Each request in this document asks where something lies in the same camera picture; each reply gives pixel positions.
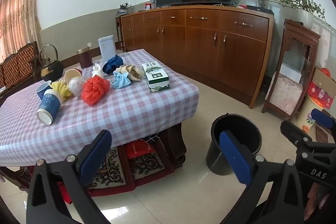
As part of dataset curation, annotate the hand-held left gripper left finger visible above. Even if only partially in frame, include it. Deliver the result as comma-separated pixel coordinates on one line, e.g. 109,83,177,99
26,130,113,224

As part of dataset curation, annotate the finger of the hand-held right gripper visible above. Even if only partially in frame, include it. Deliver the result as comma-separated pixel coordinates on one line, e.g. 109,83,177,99
280,121,313,147
311,108,336,144

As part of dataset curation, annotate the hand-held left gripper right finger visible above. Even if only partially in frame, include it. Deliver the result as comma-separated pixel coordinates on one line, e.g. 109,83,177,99
219,130,309,224

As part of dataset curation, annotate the black plastic bucket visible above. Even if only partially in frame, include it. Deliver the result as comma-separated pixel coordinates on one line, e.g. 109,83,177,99
205,114,262,176

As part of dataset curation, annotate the red cloth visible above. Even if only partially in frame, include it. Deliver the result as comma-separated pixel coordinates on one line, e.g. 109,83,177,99
81,76,111,106

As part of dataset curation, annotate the tall blue paper cup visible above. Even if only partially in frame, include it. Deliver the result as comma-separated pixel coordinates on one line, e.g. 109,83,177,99
36,89,64,126

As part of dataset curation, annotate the white plastic bag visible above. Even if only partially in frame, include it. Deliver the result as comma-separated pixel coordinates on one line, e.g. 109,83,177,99
68,76,86,97

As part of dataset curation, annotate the yellow towel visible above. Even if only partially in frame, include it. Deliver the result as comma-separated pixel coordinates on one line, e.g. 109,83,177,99
50,80,73,101

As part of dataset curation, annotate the light blue cloth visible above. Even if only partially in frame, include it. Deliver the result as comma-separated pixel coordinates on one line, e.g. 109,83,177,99
111,70,131,89

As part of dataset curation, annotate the blue plastic cup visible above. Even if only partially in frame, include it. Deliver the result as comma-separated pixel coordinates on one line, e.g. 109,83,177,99
35,80,53,101

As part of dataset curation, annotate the red paper cup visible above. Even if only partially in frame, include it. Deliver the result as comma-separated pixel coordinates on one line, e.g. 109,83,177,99
64,68,83,83

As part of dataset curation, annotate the white cloth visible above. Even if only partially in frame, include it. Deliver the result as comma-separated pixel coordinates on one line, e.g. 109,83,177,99
92,63,104,79

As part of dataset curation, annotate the beige brown cloth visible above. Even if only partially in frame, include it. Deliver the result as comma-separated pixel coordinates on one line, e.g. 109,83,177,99
117,64,146,82

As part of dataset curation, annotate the navy blue cloth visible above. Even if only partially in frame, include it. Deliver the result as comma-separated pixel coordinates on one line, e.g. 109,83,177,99
102,55,124,75

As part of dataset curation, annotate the green and white box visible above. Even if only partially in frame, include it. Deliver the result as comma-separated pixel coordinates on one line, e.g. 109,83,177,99
141,62,170,93

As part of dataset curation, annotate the brown tile sample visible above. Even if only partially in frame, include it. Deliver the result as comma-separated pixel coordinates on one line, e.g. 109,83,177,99
315,125,333,143

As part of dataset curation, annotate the cream floral waste bin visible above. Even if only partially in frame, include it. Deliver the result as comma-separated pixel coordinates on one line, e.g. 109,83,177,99
296,98,322,133

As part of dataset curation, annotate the patterned red rug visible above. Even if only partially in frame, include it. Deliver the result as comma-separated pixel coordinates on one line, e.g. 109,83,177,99
85,145,175,197

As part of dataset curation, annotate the cardboard box with red print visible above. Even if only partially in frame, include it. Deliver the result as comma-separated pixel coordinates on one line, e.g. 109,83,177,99
307,68,336,109

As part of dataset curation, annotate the floral gift bag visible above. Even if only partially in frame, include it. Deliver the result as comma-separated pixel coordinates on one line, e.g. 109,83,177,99
269,73,303,114

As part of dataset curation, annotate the red bag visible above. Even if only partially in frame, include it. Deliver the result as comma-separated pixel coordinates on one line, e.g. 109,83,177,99
123,140,157,160

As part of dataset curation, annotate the checked tablecloth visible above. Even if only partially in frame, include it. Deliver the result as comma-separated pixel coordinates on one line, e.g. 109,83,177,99
0,49,199,167

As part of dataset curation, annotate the dark wooden table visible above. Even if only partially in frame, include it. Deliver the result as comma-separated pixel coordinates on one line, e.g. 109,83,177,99
157,123,188,169

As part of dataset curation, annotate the carved wooden plant stand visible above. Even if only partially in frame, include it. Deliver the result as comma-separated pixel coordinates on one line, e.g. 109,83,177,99
261,19,321,121

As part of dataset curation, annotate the black iron teapot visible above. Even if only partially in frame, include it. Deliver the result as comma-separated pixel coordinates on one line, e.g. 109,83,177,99
38,44,64,82

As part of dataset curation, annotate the maroon canister with gold lid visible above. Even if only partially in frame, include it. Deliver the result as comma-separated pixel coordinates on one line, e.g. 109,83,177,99
76,47,93,69

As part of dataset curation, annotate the green plant in white pot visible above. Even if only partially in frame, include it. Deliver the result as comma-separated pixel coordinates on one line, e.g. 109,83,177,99
279,0,331,30

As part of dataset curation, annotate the brown wooden sideboard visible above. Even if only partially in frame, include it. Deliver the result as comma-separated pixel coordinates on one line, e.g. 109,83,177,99
119,5,276,109

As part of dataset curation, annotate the light blue tin box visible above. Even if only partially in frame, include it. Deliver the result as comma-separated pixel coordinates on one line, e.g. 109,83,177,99
98,35,117,62

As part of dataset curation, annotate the wooden upholstered sofa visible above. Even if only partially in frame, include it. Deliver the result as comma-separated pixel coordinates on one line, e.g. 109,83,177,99
0,42,40,91

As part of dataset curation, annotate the black set-top box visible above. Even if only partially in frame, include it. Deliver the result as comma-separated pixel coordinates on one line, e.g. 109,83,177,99
246,5,275,17

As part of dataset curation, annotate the small wooden side table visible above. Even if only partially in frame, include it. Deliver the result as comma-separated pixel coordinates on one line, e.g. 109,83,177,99
115,16,125,51

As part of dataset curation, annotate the small potted plant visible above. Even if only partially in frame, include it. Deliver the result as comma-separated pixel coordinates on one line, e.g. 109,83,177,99
117,3,133,15

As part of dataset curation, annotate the pink patterned curtain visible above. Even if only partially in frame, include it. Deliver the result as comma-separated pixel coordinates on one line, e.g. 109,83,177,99
0,0,43,63

